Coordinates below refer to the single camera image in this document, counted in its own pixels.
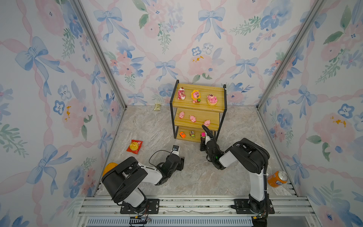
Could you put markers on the orange can right side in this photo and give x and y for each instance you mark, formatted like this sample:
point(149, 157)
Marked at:
point(278, 179)

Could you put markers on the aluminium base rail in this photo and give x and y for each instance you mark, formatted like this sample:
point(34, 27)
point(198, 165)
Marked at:
point(196, 211)

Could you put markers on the small green packet by wall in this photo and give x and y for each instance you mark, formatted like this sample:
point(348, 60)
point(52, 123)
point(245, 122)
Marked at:
point(157, 107)

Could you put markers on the pink bear yellow flower figure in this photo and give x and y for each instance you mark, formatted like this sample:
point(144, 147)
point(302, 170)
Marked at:
point(196, 97)

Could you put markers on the red yellow snack packet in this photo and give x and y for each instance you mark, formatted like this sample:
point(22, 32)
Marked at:
point(135, 146)

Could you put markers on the red and green toy truck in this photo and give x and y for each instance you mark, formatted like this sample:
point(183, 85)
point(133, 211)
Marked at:
point(192, 134)

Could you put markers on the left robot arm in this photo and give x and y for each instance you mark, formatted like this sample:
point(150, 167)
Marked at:
point(122, 180)

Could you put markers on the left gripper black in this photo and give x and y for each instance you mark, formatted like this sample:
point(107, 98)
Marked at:
point(180, 164)

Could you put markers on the pink pig on middle shelf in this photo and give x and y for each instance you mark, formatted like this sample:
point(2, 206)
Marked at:
point(181, 114)

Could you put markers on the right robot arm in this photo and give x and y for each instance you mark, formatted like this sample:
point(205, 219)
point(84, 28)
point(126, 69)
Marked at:
point(253, 158)

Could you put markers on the pink bear strawberry hat figure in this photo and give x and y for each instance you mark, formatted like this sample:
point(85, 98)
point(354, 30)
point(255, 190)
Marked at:
point(181, 94)

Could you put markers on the orange toy truck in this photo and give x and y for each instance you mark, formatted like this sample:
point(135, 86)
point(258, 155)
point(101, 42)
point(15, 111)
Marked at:
point(182, 135)

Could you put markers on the wooden shelf black metal frame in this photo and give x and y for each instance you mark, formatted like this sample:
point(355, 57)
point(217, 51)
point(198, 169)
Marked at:
point(202, 111)

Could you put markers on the orange bowl left side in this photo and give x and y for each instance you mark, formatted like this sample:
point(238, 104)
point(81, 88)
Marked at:
point(109, 167)

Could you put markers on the pink pig toy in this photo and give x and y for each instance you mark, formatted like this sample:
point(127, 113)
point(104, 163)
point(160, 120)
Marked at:
point(207, 123)
point(192, 118)

